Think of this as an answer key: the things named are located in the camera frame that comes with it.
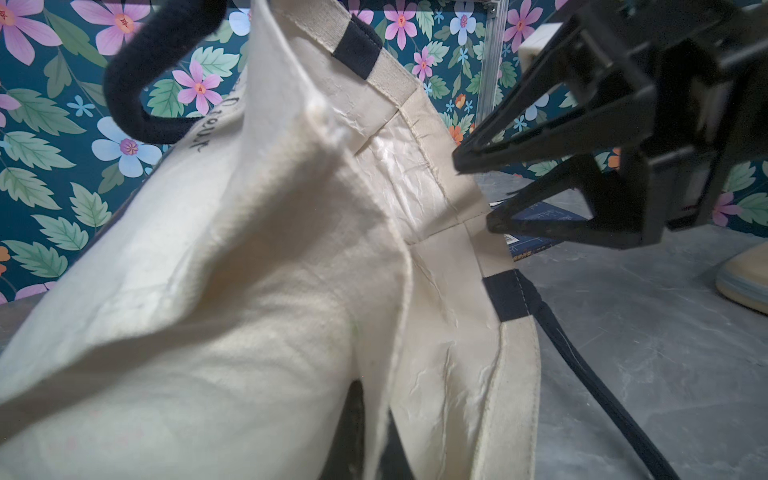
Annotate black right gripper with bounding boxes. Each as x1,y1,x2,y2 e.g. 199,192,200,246
453,1,767,250

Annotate cream canvas tote bag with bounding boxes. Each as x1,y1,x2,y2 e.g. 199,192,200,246
1,1,675,479

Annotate beige sponge block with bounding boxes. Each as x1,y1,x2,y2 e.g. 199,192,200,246
715,242,767,315

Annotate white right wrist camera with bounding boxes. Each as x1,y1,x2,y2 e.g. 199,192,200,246
518,23,562,72

